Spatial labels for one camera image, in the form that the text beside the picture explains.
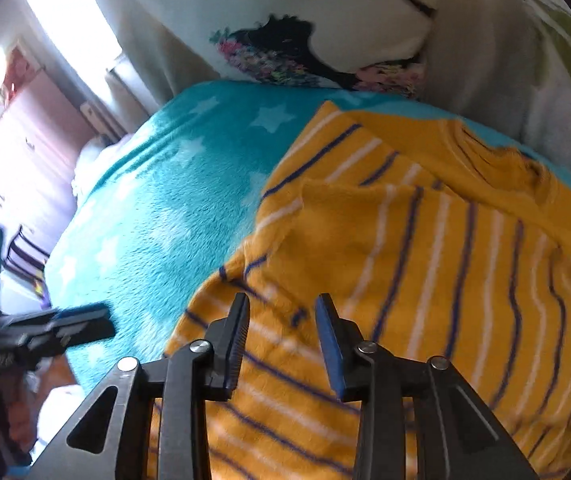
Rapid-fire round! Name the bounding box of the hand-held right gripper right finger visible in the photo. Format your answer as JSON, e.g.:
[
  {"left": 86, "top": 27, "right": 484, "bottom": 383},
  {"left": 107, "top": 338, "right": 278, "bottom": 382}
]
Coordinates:
[{"left": 314, "top": 294, "right": 541, "bottom": 480}]

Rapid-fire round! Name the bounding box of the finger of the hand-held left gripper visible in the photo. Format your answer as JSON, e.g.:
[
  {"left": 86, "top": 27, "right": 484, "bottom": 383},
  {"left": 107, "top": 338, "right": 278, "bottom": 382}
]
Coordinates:
[{"left": 24, "top": 303, "right": 116, "bottom": 353}]

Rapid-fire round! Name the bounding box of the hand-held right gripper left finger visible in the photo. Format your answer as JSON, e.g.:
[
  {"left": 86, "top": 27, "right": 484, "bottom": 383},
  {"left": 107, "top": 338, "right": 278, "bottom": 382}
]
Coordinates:
[{"left": 30, "top": 292, "right": 251, "bottom": 480}]

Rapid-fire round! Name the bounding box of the yellow striped shirt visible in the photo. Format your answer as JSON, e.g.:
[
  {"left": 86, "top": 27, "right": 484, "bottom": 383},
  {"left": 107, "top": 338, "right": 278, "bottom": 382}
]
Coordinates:
[{"left": 146, "top": 101, "right": 571, "bottom": 480}]

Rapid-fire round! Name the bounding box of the dark chair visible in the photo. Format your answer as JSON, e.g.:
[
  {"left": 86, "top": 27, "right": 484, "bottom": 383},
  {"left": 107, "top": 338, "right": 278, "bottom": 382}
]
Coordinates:
[{"left": 2, "top": 226, "right": 51, "bottom": 281}]

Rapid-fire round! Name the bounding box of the teal star blanket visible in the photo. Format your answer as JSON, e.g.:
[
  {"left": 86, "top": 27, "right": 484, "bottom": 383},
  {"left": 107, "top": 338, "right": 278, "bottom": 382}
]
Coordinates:
[{"left": 44, "top": 80, "right": 571, "bottom": 397}]

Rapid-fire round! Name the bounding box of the wooden dresser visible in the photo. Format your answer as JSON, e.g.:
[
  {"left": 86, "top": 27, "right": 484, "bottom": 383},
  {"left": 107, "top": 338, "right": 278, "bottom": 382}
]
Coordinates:
[{"left": 0, "top": 45, "right": 97, "bottom": 271}]

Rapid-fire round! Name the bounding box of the white floral pillow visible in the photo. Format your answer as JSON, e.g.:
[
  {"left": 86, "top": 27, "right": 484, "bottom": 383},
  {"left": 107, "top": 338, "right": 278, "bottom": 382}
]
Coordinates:
[{"left": 114, "top": 0, "right": 446, "bottom": 101}]

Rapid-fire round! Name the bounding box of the white leaf print bedding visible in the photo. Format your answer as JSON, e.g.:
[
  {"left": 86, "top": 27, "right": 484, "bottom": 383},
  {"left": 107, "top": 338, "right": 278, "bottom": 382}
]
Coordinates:
[{"left": 86, "top": 0, "right": 571, "bottom": 181}]

